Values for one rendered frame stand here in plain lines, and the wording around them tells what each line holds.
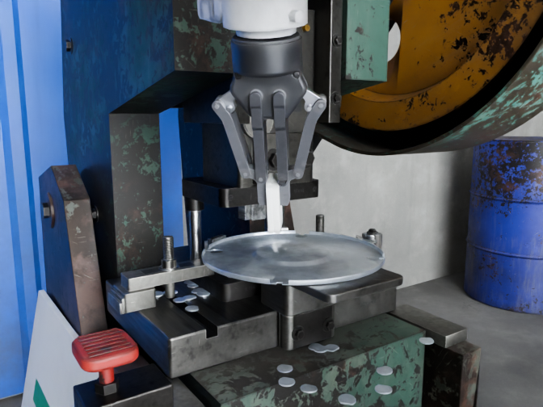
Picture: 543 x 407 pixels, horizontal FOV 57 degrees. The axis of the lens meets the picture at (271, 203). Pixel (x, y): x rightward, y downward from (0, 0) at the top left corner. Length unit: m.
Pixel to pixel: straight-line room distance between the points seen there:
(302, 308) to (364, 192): 1.96
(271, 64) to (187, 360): 0.42
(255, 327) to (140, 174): 0.38
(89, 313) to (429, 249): 2.46
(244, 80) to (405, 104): 0.56
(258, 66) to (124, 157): 0.50
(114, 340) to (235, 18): 0.36
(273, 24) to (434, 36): 0.61
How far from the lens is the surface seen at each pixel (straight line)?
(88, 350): 0.58
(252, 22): 0.51
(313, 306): 0.79
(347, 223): 2.65
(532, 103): 1.00
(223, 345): 0.76
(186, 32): 0.69
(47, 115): 1.90
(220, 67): 0.71
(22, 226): 1.89
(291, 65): 0.53
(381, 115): 1.10
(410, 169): 2.95
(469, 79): 0.97
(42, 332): 1.28
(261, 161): 0.58
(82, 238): 1.04
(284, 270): 0.73
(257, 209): 0.87
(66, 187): 1.08
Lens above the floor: 1.00
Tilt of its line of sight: 10 degrees down
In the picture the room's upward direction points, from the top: straight up
